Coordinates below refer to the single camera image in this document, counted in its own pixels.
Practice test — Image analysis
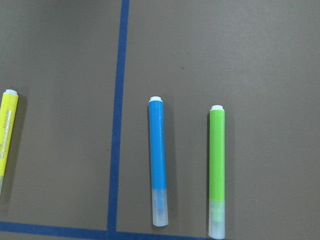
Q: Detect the yellow highlighter marker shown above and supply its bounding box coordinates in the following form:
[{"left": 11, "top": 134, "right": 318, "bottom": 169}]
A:
[{"left": 0, "top": 89, "right": 19, "bottom": 191}]

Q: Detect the green highlighter marker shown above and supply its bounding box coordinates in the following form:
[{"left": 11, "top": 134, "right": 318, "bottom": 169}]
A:
[{"left": 208, "top": 105, "right": 225, "bottom": 240}]

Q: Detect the blue highlighter marker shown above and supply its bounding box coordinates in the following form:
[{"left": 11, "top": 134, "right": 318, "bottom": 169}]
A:
[{"left": 148, "top": 96, "right": 169, "bottom": 227}]

